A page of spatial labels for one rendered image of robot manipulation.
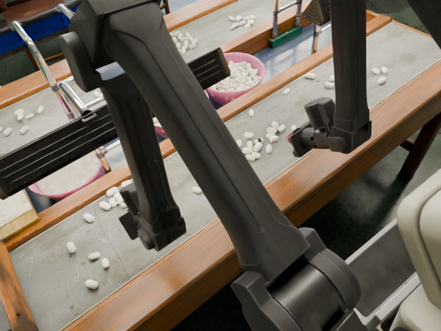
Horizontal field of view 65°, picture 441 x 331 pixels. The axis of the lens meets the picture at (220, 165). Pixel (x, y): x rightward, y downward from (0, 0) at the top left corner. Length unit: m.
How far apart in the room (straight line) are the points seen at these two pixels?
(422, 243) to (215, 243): 0.64
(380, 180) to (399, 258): 1.47
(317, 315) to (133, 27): 0.33
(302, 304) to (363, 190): 1.73
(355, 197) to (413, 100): 0.77
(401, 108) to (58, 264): 1.20
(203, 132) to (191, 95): 0.04
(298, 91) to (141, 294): 0.92
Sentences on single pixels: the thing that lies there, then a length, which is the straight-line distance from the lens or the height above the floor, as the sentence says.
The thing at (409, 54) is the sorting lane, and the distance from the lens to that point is 1.69.
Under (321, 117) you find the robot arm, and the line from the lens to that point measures 0.87.
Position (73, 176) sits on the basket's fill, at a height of 0.73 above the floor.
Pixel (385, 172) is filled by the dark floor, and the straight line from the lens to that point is 2.18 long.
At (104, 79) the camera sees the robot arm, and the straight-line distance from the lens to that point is 0.47.
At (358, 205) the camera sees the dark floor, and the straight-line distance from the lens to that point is 1.99.
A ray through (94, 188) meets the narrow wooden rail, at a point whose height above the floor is 0.76.
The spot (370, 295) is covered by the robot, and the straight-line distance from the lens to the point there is 0.64.
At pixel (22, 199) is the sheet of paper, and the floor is 0.78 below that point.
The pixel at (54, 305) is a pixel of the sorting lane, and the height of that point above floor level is 0.74.
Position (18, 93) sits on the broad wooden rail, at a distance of 1.69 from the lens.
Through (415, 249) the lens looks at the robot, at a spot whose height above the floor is 1.28.
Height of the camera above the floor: 1.62
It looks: 51 degrees down
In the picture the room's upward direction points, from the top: 7 degrees counter-clockwise
